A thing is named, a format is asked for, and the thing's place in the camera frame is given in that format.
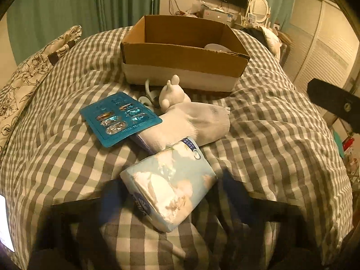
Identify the lit smartphone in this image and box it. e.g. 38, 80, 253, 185
0, 196, 15, 252

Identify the teal blister card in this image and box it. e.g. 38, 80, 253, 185
80, 92, 162, 148

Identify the blue tissue pack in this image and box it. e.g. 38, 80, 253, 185
120, 137, 217, 232

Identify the green curtain left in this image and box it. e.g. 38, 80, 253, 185
7, 0, 159, 64

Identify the white louvered wardrobe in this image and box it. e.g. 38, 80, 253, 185
283, 0, 359, 93

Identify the grey checkered duvet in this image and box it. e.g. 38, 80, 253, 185
1, 27, 353, 269

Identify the brown cardboard box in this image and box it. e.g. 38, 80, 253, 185
120, 15, 250, 93

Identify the white sock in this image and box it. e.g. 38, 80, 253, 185
131, 102, 230, 155

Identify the chair with jackets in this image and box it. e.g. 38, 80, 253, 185
242, 25, 290, 66

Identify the light green cable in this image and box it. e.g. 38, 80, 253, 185
137, 79, 162, 113

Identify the white rabbit figurine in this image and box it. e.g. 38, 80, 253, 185
159, 74, 191, 113

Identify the floral patterned pillow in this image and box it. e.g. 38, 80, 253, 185
1, 25, 82, 154

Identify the white oval vanity mirror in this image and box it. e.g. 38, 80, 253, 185
247, 0, 271, 24

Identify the clear plastic jar blue label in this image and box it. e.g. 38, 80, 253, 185
204, 43, 231, 52

